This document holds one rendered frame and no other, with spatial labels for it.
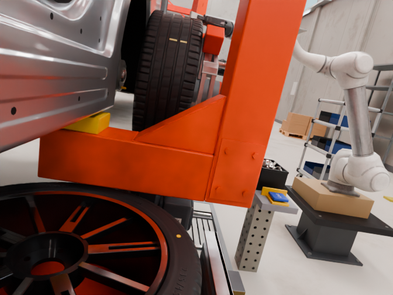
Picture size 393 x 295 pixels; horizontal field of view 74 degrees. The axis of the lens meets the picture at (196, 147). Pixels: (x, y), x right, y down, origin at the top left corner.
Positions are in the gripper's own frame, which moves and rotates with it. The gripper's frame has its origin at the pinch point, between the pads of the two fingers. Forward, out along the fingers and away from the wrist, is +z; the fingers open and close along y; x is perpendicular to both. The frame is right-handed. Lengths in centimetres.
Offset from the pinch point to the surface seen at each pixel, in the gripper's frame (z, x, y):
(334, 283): -80, -121, -63
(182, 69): 16.2, -29.0, -28.5
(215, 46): 2.8, -16.8, -27.7
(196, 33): 10.4, -13.4, -23.2
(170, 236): 33, -74, -73
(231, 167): 10, -58, -63
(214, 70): 2.5, -26.5, -29.9
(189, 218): 6, -88, -40
